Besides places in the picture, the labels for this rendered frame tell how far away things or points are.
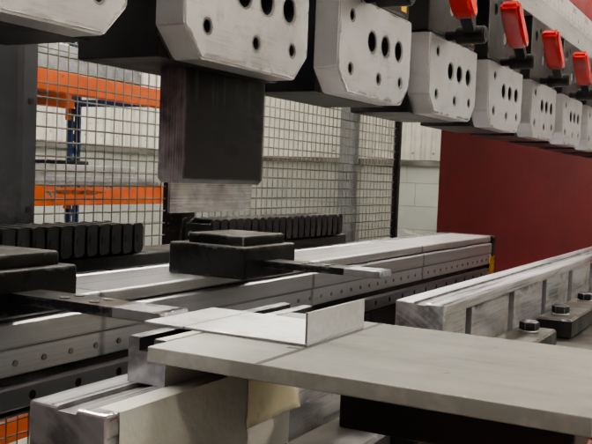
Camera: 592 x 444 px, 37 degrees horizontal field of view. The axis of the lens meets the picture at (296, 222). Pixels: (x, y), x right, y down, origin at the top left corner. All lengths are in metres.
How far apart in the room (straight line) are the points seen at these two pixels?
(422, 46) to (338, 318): 0.37
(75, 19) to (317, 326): 0.25
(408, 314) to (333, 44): 0.42
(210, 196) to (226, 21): 0.13
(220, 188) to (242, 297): 0.50
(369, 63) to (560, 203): 2.01
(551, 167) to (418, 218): 5.63
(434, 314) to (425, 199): 7.29
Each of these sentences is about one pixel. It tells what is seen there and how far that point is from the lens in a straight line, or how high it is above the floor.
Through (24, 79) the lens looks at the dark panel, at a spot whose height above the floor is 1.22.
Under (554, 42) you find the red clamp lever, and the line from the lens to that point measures 1.25.
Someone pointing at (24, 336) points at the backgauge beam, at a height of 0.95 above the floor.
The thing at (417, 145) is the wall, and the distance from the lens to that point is 8.30.
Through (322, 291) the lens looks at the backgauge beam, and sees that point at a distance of 1.31.
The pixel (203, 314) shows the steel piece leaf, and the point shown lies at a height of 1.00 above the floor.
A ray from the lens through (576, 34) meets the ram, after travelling 1.56.
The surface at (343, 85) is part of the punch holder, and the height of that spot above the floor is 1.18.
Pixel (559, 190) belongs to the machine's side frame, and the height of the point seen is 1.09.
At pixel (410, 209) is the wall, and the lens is 8.33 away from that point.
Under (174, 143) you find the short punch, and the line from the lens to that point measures 0.58.
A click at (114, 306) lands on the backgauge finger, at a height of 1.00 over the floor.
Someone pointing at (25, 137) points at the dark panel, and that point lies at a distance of 1.19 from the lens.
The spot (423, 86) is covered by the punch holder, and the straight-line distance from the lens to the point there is 0.88.
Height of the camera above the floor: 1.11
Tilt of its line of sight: 3 degrees down
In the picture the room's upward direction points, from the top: 2 degrees clockwise
